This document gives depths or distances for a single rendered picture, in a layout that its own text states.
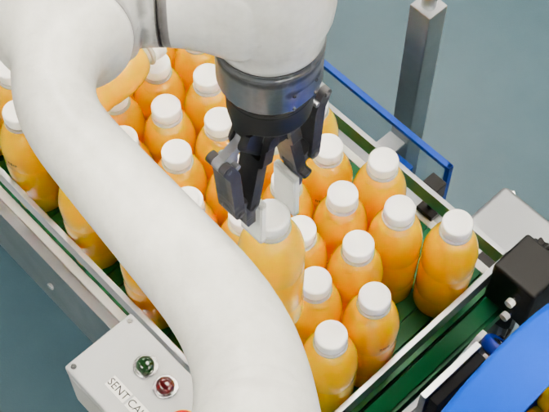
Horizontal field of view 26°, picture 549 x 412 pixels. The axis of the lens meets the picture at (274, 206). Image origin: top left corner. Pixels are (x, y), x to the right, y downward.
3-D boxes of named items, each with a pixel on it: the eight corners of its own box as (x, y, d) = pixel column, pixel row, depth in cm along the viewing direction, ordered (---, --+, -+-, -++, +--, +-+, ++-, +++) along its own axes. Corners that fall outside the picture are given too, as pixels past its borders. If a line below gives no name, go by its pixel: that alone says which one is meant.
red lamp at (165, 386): (164, 400, 135) (163, 396, 134) (151, 387, 135) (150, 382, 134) (179, 387, 135) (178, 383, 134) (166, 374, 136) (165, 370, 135)
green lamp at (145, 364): (144, 379, 136) (143, 375, 135) (131, 366, 137) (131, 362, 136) (158, 367, 137) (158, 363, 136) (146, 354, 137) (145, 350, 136)
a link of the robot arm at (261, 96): (350, 34, 94) (346, 80, 99) (271, -30, 97) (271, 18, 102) (266, 99, 91) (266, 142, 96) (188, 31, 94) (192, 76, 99)
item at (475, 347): (423, 444, 150) (435, 408, 139) (409, 431, 151) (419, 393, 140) (475, 392, 153) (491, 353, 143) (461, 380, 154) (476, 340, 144)
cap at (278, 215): (298, 227, 120) (298, 218, 118) (267, 248, 118) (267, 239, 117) (274, 201, 121) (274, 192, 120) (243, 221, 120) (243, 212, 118)
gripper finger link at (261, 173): (282, 133, 103) (270, 141, 102) (264, 212, 112) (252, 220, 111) (251, 106, 105) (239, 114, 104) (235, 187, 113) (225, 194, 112)
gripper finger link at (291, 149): (256, 102, 105) (268, 91, 105) (275, 155, 115) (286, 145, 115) (287, 129, 103) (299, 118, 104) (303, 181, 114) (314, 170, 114)
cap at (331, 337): (311, 354, 139) (312, 347, 137) (316, 324, 141) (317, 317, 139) (345, 359, 139) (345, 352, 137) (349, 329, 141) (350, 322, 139)
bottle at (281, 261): (315, 311, 135) (320, 228, 119) (266, 346, 133) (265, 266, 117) (277, 267, 138) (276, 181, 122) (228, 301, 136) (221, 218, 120)
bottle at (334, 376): (293, 420, 154) (296, 364, 138) (302, 370, 158) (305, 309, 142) (348, 429, 154) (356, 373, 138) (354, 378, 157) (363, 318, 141)
